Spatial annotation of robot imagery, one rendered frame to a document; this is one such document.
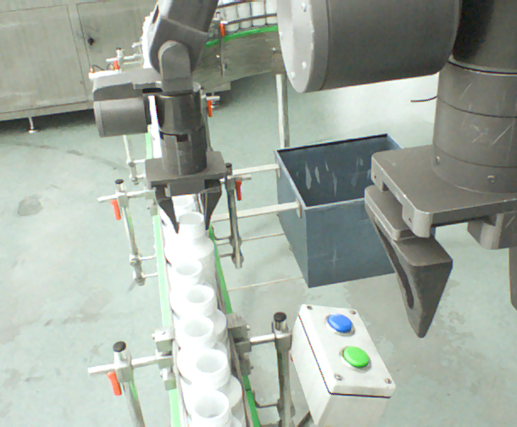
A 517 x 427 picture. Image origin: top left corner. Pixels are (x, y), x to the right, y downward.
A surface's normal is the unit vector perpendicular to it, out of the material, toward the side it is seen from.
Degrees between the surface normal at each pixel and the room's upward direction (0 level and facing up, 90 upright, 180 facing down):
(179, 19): 90
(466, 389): 0
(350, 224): 90
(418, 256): 1
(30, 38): 90
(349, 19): 78
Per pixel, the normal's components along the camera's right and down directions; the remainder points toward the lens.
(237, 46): 0.59, 0.40
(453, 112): -0.88, 0.29
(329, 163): 0.18, 0.50
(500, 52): -0.49, 0.47
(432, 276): 0.20, 0.77
